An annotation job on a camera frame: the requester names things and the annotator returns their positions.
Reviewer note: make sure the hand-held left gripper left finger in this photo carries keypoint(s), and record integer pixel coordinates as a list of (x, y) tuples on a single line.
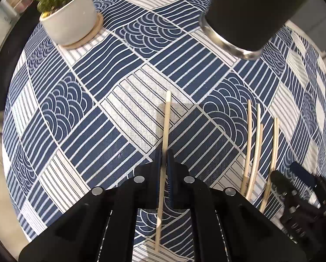
[(159, 169)]

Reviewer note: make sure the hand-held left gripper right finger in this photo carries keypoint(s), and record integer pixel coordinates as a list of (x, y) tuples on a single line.
[(170, 174)]

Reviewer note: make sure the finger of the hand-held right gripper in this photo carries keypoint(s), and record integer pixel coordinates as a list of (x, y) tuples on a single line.
[(302, 173), (280, 182)]

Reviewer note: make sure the bunch of wooden chopsticks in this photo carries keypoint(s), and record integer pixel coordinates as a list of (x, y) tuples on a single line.
[(249, 147)]

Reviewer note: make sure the single wooden chopstick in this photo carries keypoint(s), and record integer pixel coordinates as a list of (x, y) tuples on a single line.
[(167, 120)]

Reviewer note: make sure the black cylindrical utensil holder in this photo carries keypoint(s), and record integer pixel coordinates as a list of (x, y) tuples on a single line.
[(250, 11)]

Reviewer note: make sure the blue white patterned tablecloth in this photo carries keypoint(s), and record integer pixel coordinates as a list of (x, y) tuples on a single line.
[(97, 101)]

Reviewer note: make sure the round wooden coaster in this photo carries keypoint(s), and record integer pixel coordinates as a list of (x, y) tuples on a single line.
[(96, 28)]

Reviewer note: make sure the grey backdrop cloth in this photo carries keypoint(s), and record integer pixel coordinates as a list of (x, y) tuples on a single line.
[(317, 9)]

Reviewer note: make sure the cactus in white pot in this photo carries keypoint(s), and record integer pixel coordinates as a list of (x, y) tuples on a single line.
[(70, 13)]

